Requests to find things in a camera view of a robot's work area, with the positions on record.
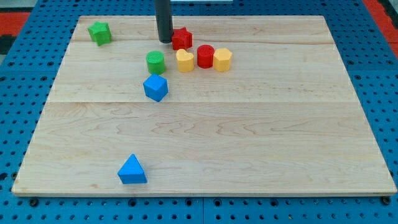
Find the blue triangle block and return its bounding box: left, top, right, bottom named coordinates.
left=118, top=154, right=147, bottom=184

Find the yellow hexagon block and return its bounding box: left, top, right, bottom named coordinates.
left=213, top=48, right=233, bottom=72

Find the blue cube block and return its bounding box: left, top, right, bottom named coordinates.
left=143, top=74, right=169, bottom=102

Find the yellow heart block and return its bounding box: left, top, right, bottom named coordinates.
left=176, top=49, right=194, bottom=73

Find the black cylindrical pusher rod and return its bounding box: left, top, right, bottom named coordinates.
left=154, top=0, right=174, bottom=44

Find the green cylinder block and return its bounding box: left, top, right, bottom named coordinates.
left=146, top=50, right=166, bottom=75

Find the light wooden board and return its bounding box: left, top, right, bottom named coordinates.
left=12, top=16, right=397, bottom=197

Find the red star block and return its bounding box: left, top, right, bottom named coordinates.
left=172, top=27, right=193, bottom=50

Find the red cylinder block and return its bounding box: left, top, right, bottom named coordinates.
left=197, top=44, right=215, bottom=68

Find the green star block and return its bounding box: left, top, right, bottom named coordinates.
left=87, top=21, right=111, bottom=46

